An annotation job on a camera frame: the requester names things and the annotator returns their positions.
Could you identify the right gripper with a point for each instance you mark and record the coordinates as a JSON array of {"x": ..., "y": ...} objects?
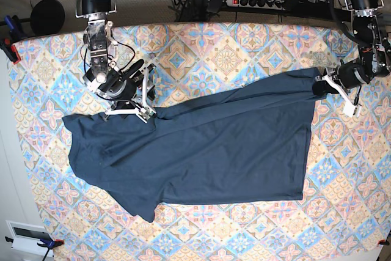
[{"x": 126, "y": 90}]

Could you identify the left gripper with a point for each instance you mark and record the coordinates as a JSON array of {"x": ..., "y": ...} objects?
[{"x": 347, "y": 75}]

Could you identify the dark blue t-shirt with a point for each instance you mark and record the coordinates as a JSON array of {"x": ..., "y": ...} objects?
[{"x": 243, "y": 145}]

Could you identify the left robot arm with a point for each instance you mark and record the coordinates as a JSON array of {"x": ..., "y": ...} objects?
[{"x": 369, "y": 32}]

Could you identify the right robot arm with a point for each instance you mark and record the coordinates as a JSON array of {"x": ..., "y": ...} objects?
[{"x": 101, "y": 47}]

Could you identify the white power strip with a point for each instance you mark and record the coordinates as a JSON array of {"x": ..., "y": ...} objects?
[{"x": 256, "y": 4}]

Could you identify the black round stool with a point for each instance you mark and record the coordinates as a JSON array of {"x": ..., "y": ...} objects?
[{"x": 47, "y": 17}]

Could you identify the patterned tablecloth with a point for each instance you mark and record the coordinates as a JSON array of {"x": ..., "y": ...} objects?
[{"x": 345, "y": 211}]

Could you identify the red black clamp left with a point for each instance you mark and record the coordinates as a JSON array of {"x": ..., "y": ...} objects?
[{"x": 10, "y": 50}]

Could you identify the blue clamp bottom left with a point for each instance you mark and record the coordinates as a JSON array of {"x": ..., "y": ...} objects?
[{"x": 43, "y": 243}]

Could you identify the white floor vent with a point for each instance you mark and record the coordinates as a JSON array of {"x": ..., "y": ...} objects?
[{"x": 26, "y": 238}]

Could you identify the red clamp bottom right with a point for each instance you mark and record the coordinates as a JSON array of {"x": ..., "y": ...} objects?
[{"x": 383, "y": 243}]

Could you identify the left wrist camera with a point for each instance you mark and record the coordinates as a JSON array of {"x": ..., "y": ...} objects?
[{"x": 351, "y": 110}]

